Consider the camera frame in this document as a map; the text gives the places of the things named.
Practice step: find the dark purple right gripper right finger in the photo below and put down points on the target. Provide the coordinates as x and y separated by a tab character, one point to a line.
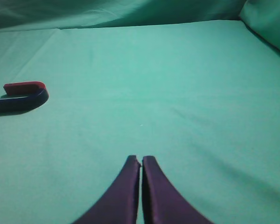
161	202

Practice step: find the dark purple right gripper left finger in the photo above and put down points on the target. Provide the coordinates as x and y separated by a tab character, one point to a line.
119	204

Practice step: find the red blue horseshoe magnet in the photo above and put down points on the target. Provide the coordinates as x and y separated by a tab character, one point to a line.
23	96

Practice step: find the green cloth backdrop and cover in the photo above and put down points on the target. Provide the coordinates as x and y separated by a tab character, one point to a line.
179	80

